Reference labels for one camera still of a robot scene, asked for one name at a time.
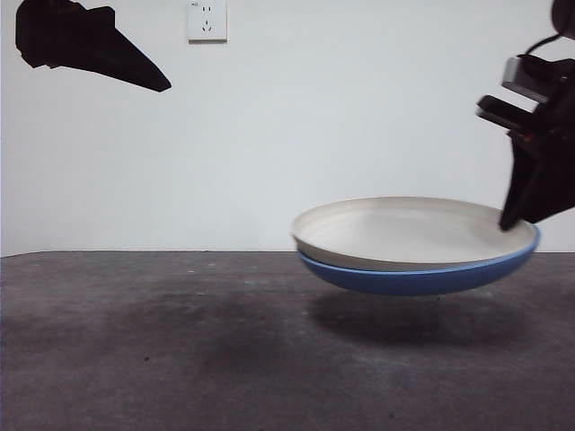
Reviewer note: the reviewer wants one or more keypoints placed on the blue round plate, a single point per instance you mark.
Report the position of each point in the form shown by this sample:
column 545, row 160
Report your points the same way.
column 404, row 283

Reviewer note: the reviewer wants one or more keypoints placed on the white round plate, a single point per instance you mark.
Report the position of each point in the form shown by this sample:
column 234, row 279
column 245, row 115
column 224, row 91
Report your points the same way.
column 404, row 229

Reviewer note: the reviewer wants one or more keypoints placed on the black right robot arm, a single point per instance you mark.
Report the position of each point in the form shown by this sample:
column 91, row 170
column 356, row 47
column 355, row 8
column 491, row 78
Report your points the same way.
column 566, row 15

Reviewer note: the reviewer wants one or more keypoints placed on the white wall socket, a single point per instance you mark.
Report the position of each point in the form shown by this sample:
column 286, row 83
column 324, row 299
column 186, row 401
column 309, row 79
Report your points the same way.
column 207, row 27

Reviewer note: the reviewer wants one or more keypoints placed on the pale grey camera box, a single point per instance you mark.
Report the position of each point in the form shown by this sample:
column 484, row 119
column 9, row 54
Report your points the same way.
column 523, row 81

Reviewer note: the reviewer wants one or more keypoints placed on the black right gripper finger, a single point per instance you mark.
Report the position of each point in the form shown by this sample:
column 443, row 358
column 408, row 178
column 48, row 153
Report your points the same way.
column 554, row 188
column 519, row 179

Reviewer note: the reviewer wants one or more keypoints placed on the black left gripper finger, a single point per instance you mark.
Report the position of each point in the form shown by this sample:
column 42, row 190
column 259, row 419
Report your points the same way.
column 121, row 54

